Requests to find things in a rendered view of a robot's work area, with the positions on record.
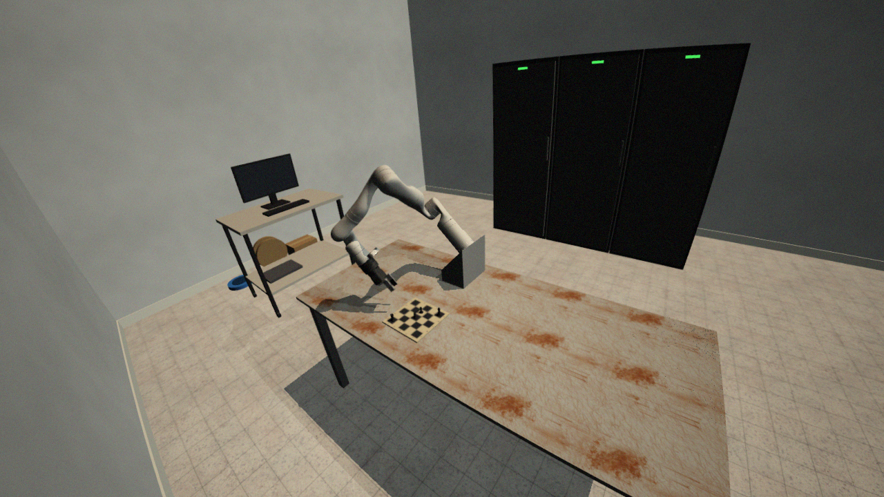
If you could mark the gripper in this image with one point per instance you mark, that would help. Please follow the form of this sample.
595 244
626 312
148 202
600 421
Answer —
370 267

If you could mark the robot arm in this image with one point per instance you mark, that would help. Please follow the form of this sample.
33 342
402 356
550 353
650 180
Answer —
388 183

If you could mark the chessboard with black pieces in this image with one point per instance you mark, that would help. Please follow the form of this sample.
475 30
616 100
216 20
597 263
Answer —
416 329

